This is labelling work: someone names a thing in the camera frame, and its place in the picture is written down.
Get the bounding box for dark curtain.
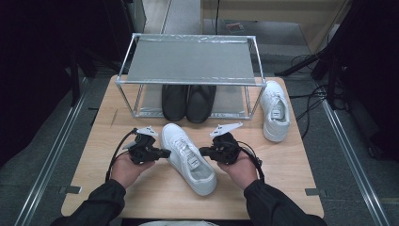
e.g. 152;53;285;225
313;0;399;162
0;0;135;168

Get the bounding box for white sneaker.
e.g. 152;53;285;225
259;79;292;144
160;122;218;198

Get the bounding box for metal floor rail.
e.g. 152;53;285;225
13;77;92;226
320;99;391;226

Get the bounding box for black slipper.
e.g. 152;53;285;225
185;84;217;124
161;84;189;122

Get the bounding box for person's right hand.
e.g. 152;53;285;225
217;152;259;191

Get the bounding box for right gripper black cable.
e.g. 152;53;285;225
237;139;266;184

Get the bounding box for red and black floor item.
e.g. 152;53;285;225
225;20;247;34

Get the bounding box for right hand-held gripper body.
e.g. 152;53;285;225
209;121;245;166

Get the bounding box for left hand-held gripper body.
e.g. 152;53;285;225
122;125;160;166

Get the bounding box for black tripod stand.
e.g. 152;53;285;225
274;41;346;111

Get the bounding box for black floor cables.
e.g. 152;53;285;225
287;54;332;139

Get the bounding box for beige wooden cabinet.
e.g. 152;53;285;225
200;0;353;55

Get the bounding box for person's left hand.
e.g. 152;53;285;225
109;153;156;189

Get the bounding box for metal frame shoe rack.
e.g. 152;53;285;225
115;32;268;121

